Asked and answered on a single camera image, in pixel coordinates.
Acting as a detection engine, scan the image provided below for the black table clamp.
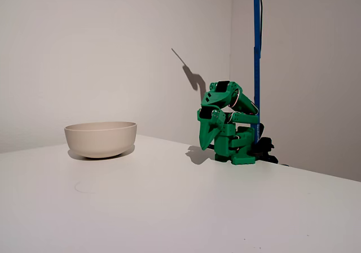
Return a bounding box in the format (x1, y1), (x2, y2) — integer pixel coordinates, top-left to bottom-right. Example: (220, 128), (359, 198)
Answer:
(253, 123), (279, 165)

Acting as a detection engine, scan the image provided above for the white round bowl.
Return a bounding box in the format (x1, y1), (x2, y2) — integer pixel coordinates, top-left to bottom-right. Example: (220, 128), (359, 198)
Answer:
(64, 121), (138, 159)

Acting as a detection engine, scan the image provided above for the blue camera pole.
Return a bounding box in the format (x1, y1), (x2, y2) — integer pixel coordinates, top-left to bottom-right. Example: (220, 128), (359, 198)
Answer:
(252, 0), (263, 144)

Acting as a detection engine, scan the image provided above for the black pole cable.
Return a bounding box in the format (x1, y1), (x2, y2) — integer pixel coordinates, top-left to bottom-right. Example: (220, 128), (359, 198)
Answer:
(258, 0), (265, 53)

